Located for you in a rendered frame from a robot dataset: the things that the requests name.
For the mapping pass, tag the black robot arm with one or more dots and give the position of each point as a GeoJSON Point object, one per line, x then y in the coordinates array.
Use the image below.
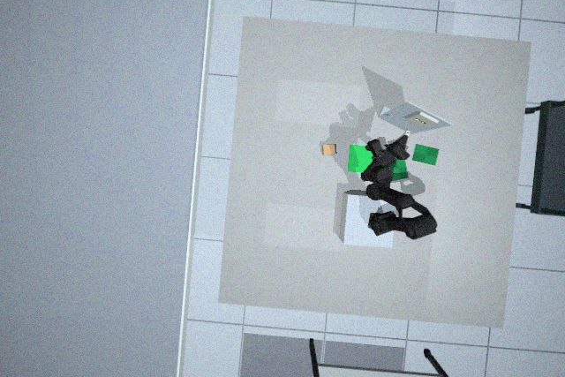
{"type": "Point", "coordinates": [414, 228]}

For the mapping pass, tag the green square patch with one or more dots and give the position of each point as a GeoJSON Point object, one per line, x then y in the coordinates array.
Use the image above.
{"type": "Point", "coordinates": [425, 154]}

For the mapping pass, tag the grey panel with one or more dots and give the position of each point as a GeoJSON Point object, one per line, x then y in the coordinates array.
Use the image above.
{"type": "Point", "coordinates": [411, 117]}

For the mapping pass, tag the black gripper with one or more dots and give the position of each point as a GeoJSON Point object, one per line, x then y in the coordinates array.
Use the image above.
{"type": "Point", "coordinates": [396, 149]}

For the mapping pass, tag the green square zone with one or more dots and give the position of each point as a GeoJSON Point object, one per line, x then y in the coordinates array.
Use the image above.
{"type": "Point", "coordinates": [359, 158]}

